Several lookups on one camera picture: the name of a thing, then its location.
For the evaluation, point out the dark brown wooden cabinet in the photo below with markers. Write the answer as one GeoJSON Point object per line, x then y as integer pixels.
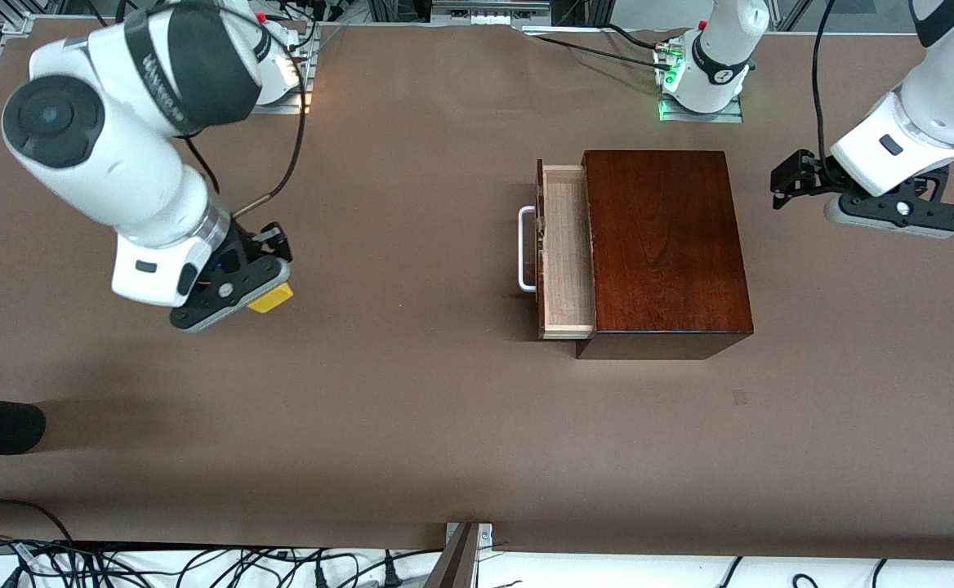
{"type": "Point", "coordinates": [665, 245]}

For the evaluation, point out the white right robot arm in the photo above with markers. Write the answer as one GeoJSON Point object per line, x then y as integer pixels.
{"type": "Point", "coordinates": [118, 163]}

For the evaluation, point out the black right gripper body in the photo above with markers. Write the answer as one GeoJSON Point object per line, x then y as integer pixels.
{"type": "Point", "coordinates": [242, 247]}

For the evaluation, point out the white barcode label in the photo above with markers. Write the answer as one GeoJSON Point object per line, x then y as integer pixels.
{"type": "Point", "coordinates": [24, 554]}

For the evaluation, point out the yellow block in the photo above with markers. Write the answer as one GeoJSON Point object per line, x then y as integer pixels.
{"type": "Point", "coordinates": [274, 300]}

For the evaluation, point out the silver metal corner bracket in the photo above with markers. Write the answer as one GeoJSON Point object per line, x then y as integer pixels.
{"type": "Point", "coordinates": [485, 535]}

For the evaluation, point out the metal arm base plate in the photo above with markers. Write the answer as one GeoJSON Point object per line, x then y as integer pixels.
{"type": "Point", "coordinates": [310, 82]}
{"type": "Point", "coordinates": [689, 117]}

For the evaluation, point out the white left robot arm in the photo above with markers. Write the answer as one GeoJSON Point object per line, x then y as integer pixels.
{"type": "Point", "coordinates": [942, 106]}

